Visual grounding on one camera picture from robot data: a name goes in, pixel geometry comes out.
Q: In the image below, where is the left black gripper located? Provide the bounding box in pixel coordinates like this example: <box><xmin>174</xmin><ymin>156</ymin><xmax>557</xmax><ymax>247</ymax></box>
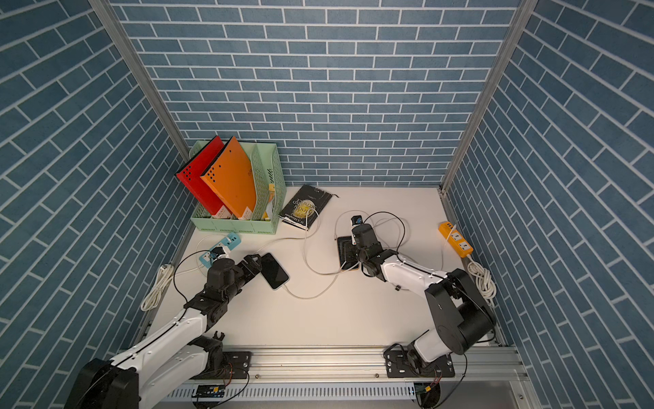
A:
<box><xmin>222</xmin><ymin>252</ymin><xmax>262</xmax><ymax>303</ymax></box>

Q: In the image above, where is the black smartphone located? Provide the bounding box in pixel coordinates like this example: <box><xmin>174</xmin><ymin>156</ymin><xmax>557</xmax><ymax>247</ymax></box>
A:
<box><xmin>262</xmin><ymin>253</ymin><xmax>290</xmax><ymax>290</ymax></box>

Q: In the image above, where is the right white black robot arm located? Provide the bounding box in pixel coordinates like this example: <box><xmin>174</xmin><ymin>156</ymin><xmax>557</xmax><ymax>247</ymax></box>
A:
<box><xmin>352</xmin><ymin>223</ymin><xmax>497</xmax><ymax>371</ymax></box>

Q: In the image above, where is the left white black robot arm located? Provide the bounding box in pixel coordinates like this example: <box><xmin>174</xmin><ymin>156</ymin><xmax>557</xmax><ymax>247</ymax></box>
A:
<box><xmin>65</xmin><ymin>254</ymin><xmax>262</xmax><ymax>408</ymax></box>

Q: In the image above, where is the blue power strip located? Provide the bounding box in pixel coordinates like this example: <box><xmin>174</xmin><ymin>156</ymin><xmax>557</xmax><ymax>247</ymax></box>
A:
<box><xmin>199</xmin><ymin>232</ymin><xmax>241</xmax><ymax>269</ymax></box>

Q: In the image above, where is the black book gold emblem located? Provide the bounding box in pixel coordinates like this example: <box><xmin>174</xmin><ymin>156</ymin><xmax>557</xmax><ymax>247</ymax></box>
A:
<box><xmin>279</xmin><ymin>185</ymin><xmax>334</xmax><ymax>231</ymax></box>

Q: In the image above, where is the mint green file organizer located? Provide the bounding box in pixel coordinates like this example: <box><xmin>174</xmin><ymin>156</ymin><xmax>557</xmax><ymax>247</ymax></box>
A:
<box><xmin>191</xmin><ymin>142</ymin><xmax>287</xmax><ymax>234</ymax></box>

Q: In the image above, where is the orange folder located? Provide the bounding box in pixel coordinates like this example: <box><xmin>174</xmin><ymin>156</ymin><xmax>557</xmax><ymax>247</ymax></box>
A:
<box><xmin>200</xmin><ymin>137</ymin><xmax>257</xmax><ymax>220</ymax></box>

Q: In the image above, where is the orange power strip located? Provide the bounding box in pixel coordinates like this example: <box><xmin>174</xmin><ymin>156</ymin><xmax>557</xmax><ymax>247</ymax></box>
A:
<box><xmin>439</xmin><ymin>222</ymin><xmax>473</xmax><ymax>258</ymax></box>

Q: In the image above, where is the red folder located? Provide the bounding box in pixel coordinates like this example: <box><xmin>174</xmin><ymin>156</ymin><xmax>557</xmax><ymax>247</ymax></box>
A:
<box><xmin>175</xmin><ymin>135</ymin><xmax>227</xmax><ymax>216</ymax></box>

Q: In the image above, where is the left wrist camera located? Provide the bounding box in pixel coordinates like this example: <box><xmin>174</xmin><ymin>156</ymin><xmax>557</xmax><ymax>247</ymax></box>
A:
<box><xmin>209</xmin><ymin>245</ymin><xmax>231</xmax><ymax>262</ymax></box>

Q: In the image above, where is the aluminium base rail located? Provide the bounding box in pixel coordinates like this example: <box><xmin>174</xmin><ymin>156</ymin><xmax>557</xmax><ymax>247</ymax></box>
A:
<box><xmin>104</xmin><ymin>346</ymin><xmax>527</xmax><ymax>384</ymax></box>

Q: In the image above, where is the white coiled power cord left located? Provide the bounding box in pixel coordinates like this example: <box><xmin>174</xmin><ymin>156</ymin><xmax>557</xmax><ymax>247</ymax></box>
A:
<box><xmin>140</xmin><ymin>262</ymin><xmax>175</xmax><ymax>313</ymax></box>

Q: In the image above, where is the white coiled power cord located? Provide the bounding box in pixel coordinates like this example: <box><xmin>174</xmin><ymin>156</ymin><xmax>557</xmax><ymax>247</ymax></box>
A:
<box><xmin>140</xmin><ymin>262</ymin><xmax>175</xmax><ymax>313</ymax></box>
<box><xmin>467</xmin><ymin>260</ymin><xmax>497</xmax><ymax>308</ymax></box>

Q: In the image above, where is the white coiled power cord right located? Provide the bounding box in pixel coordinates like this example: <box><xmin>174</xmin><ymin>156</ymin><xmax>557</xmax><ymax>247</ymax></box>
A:
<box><xmin>467</xmin><ymin>260</ymin><xmax>497</xmax><ymax>308</ymax></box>

